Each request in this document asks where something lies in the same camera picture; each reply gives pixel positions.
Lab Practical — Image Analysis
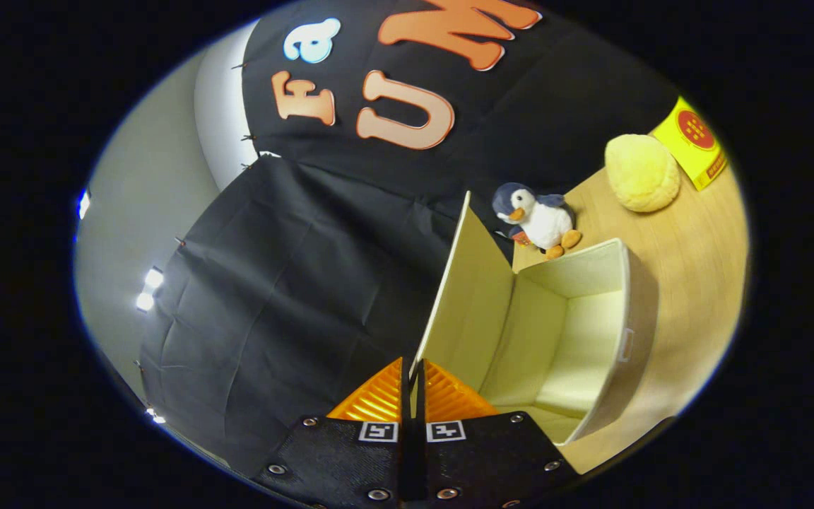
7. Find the brown fabric storage box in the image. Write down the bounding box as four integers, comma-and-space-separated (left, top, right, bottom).
411, 191, 659, 446

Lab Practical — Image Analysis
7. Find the black backdrop cloth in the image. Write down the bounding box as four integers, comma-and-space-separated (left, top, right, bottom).
140, 0, 683, 478

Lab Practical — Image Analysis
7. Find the penguin plush toy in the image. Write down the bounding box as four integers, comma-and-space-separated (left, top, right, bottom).
492, 182, 583, 259

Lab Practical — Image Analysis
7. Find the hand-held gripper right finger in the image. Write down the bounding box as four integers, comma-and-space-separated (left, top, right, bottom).
418, 359, 581, 509

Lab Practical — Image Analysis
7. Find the yellow round plush bun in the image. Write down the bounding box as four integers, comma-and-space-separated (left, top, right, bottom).
604, 134, 682, 213

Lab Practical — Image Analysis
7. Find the yellow book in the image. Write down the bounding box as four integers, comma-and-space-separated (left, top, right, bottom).
651, 96, 729, 192

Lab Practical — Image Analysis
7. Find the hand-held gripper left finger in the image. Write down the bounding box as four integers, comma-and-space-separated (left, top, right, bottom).
252, 357, 411, 509

